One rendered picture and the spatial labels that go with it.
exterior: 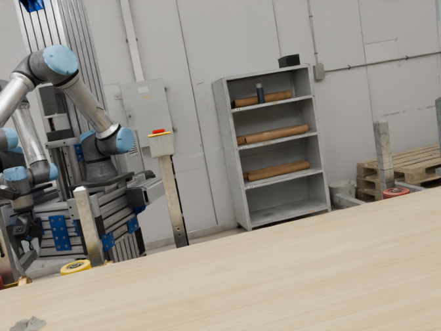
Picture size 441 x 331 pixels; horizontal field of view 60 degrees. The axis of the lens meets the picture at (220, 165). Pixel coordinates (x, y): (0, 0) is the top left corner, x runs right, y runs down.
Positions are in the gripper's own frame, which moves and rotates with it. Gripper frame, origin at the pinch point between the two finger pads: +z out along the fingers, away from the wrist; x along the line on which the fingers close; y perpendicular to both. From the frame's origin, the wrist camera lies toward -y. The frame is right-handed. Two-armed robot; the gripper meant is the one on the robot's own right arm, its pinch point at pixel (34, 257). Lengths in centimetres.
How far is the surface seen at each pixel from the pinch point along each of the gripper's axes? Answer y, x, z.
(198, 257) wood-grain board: -61, -58, -7
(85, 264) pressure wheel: -48, -28, -8
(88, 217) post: -38, -30, -19
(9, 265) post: -37.7, -5.4, -9.6
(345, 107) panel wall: 247, -272, -23
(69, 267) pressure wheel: -46, -23, -8
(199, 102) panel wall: 239, -110, -55
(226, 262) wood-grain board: -69, -64, -7
